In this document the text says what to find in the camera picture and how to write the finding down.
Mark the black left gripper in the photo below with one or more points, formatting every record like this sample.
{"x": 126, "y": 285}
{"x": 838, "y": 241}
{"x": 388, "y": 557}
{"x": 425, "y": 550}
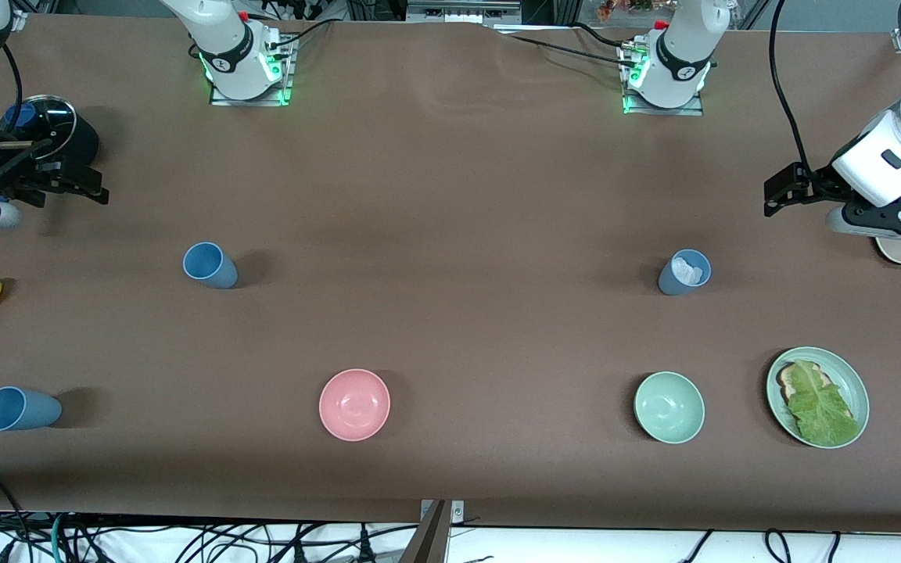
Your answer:
{"x": 816, "y": 187}

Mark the blue cup holding paper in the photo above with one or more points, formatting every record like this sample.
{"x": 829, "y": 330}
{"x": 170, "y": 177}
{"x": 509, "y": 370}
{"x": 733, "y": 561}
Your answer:
{"x": 673, "y": 283}

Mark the plain blue cup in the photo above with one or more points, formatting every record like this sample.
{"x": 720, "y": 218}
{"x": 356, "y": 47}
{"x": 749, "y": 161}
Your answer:
{"x": 28, "y": 410}
{"x": 212, "y": 270}

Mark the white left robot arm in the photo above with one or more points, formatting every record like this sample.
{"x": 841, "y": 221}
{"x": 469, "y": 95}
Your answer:
{"x": 681, "y": 47}

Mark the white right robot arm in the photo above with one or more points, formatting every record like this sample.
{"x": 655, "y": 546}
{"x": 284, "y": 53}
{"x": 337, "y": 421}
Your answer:
{"x": 227, "y": 39}

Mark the glass lid with blue knob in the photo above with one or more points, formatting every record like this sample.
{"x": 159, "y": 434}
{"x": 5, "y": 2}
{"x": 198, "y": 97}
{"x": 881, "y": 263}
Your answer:
{"x": 48, "y": 125}

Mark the crumpled white paper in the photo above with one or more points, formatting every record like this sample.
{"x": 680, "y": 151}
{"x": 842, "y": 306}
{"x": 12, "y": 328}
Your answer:
{"x": 685, "y": 270}

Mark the bread slice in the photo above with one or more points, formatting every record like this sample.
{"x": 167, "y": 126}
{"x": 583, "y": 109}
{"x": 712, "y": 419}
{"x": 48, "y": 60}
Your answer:
{"x": 787, "y": 381}

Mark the mint green plate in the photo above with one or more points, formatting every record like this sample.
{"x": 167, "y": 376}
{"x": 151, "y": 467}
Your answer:
{"x": 849, "y": 375}

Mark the green lettuce leaf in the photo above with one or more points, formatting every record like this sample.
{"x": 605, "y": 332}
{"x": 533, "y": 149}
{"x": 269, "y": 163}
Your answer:
{"x": 822, "y": 410}

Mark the mint green bowl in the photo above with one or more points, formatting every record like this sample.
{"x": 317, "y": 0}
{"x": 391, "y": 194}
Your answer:
{"x": 669, "y": 407}

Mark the brown table cover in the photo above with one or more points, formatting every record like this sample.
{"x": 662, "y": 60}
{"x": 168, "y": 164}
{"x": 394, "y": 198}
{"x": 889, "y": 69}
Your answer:
{"x": 497, "y": 195}

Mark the pink bowl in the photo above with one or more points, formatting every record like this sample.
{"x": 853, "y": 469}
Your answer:
{"x": 354, "y": 405}

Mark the grey metal box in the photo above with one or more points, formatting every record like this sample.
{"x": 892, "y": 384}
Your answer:
{"x": 462, "y": 12}

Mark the dark metal beam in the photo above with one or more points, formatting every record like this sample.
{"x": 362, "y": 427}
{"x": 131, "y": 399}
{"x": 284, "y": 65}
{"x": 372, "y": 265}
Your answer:
{"x": 427, "y": 539}

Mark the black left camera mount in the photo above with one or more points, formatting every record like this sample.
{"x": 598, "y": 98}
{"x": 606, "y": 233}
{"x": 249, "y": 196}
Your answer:
{"x": 900, "y": 215}

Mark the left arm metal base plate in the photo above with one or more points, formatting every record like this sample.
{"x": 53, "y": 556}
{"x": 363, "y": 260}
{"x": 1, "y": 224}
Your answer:
{"x": 689, "y": 111}

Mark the silver table edge bracket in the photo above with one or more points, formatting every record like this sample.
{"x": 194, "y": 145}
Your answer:
{"x": 457, "y": 512}

